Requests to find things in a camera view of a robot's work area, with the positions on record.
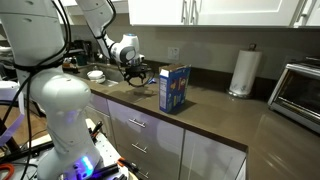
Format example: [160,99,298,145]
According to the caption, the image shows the black tools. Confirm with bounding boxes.
[89,120,104,138]

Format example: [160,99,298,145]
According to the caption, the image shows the white upper cabinet door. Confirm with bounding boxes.
[293,0,320,28]
[191,0,301,28]
[128,0,192,27]

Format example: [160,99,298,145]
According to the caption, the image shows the orange ring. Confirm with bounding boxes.
[0,162,16,180]

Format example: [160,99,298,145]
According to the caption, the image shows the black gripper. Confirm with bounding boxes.
[123,64,155,85]

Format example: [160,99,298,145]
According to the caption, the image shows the white rounded object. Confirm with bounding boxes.
[0,79,21,103]

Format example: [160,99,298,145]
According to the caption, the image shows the steel drawer handle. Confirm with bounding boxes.
[136,168,150,180]
[128,118,147,129]
[131,142,148,154]

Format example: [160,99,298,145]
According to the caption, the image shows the grey drawer stack front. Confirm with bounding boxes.
[106,99,185,180]

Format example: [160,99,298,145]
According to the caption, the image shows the steel kitchen sink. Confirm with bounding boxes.
[74,63,129,88]

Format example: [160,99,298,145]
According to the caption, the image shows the purple strap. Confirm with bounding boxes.
[0,113,26,148]

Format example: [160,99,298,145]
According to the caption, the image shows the black clamp tool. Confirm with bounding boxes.
[89,163,129,180]

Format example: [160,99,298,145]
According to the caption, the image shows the steel cabinet handle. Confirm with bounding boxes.
[180,0,188,25]
[190,0,199,25]
[295,0,309,24]

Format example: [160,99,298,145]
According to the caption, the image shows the black bar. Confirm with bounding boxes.
[0,141,54,164]

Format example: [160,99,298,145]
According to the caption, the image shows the white paper towel roll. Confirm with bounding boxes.
[229,49,263,96]
[227,43,258,100]

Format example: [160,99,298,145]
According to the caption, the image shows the blue snack box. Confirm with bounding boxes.
[158,63,192,114]

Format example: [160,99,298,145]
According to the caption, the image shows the white bowl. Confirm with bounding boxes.
[87,69,106,84]

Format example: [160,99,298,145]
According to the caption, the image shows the white wall outlet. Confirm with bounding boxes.
[167,46,180,61]

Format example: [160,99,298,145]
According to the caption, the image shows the chrome faucet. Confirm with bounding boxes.
[94,50,113,65]

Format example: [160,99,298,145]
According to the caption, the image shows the black base cable bundle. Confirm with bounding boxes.
[1,0,73,180]

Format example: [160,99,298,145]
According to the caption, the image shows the orange and black tool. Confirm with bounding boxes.
[116,156,143,176]

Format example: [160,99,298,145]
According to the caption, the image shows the grey lower cabinet door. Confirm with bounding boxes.
[179,129,248,180]

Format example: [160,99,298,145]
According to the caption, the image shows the stainless toaster oven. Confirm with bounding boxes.
[267,56,320,134]

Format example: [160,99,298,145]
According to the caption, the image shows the grey sink cabinet front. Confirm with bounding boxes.
[84,93,116,148]

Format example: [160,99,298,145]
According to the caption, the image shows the metal robot mounting table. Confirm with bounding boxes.
[19,118,129,180]

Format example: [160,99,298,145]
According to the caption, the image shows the black coffee maker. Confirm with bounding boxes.
[71,39,94,66]

